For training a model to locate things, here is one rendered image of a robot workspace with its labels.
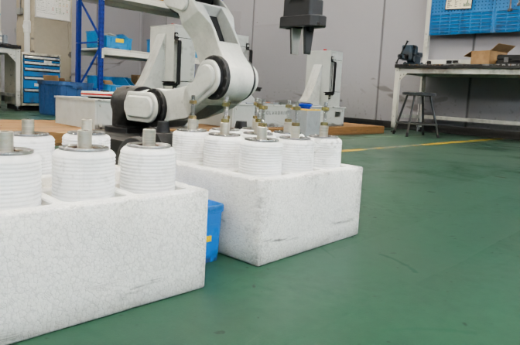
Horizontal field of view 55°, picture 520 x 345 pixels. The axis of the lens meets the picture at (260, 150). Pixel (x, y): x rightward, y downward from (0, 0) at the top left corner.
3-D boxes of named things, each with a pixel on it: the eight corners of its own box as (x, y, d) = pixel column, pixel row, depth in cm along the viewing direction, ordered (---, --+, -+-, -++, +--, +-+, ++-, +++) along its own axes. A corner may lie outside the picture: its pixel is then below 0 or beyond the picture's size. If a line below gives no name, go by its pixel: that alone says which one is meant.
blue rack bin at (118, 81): (84, 92, 628) (85, 75, 626) (112, 93, 656) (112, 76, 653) (106, 93, 594) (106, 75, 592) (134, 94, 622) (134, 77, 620)
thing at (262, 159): (267, 228, 107) (271, 143, 105) (227, 221, 111) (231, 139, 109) (285, 219, 115) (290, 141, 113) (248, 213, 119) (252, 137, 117)
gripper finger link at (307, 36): (300, 53, 115) (302, 25, 115) (309, 55, 118) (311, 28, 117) (306, 53, 114) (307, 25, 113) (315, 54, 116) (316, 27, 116)
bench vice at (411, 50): (411, 66, 573) (412, 44, 570) (425, 66, 561) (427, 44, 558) (392, 63, 543) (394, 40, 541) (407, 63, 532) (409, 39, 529)
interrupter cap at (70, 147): (50, 148, 80) (50, 145, 80) (95, 147, 85) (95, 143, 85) (71, 155, 74) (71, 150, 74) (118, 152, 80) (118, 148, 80)
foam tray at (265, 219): (145, 226, 129) (147, 156, 127) (249, 206, 158) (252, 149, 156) (258, 267, 103) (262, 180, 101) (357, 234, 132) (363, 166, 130)
